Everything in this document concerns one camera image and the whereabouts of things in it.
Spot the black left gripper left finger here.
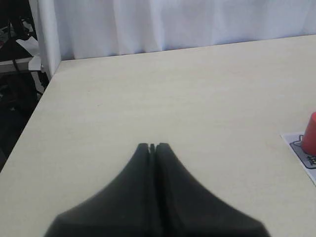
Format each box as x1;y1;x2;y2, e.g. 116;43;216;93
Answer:
45;143;156;237

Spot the red cylinder game piece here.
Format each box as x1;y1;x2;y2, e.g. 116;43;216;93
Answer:
301;112;316;157

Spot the paper game board sheet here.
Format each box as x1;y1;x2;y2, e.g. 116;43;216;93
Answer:
281;132;316;186

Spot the dark clutter beside table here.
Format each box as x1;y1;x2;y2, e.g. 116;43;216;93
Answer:
0;0;42;167

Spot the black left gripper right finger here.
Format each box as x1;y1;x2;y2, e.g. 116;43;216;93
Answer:
155;143;270;237

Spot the white curtain backdrop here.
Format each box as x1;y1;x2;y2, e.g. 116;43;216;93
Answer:
54;0;316;60

